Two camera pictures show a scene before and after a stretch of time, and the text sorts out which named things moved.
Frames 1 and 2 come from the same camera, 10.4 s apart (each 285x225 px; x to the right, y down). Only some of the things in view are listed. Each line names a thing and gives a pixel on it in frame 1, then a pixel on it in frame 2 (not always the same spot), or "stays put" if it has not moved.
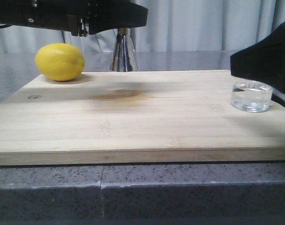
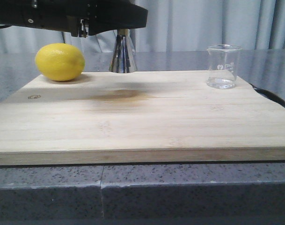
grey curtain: [172, 26] stays put
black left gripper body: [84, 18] stays put
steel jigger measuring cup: [123, 58] stays put
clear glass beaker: [252, 96] → [223, 61]
